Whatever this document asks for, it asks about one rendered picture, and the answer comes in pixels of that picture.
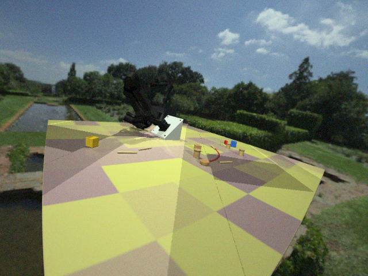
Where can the small yellow cube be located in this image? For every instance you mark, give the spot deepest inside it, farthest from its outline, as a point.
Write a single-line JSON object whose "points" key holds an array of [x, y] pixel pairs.
{"points": [[92, 141]]}

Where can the blue block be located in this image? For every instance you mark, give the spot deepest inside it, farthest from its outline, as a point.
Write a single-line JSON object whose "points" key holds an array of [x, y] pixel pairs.
{"points": [[233, 144]]}

